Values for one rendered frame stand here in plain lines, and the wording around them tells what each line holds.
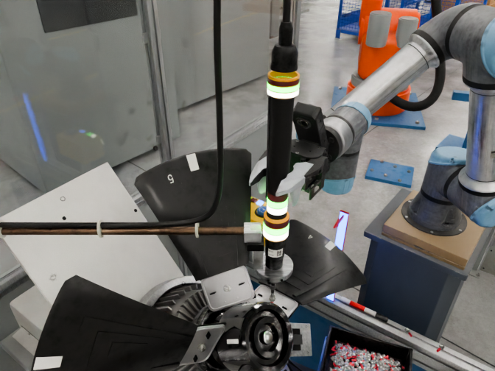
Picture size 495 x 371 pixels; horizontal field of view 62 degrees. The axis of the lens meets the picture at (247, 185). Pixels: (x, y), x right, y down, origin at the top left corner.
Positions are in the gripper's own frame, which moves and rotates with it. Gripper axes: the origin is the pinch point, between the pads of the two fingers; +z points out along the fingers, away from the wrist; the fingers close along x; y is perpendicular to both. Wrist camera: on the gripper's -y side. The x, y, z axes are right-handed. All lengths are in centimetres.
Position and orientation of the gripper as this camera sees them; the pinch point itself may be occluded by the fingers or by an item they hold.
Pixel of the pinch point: (267, 181)
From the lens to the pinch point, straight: 62.6
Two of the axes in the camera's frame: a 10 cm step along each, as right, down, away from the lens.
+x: -8.2, -3.2, 4.7
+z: -5.7, 4.5, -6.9
